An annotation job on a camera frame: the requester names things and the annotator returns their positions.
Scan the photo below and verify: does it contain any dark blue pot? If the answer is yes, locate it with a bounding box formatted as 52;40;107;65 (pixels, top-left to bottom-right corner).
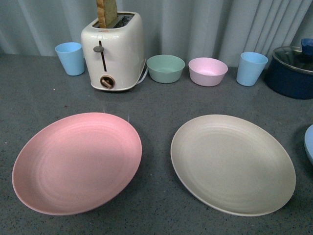
265;55;313;100

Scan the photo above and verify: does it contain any beige plate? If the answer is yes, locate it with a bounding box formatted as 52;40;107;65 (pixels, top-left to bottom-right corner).
171;115;296;216

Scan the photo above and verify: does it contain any right light blue cup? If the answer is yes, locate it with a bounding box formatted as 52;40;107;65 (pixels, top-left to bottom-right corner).
236;52;268;87

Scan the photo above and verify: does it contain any glass pot lid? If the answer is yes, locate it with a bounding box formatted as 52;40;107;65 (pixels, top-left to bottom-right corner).
272;38;313;75

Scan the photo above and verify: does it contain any left light blue cup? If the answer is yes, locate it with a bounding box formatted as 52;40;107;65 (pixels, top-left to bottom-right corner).
55;42;85;76

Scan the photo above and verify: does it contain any green bowl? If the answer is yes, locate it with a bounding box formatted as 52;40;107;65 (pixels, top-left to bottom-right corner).
147;55;185;84

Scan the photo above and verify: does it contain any white toaster power cable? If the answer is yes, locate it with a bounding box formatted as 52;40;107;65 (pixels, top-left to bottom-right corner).
135;66;149;86

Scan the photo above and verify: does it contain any light blue cup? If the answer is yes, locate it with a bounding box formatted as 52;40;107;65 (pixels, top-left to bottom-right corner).
236;52;268;87
55;42;85;76

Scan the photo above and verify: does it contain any pink bowl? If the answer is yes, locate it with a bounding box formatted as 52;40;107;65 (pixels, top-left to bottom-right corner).
188;57;228;87

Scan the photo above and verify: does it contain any pink plate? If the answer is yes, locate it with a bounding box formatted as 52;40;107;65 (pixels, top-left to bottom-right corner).
12;113;142;215

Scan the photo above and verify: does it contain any light blue plate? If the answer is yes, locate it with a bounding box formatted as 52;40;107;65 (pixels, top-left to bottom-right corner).
304;125;313;165

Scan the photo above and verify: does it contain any slice of toast bread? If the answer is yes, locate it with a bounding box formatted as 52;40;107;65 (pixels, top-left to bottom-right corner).
96;0;117;28

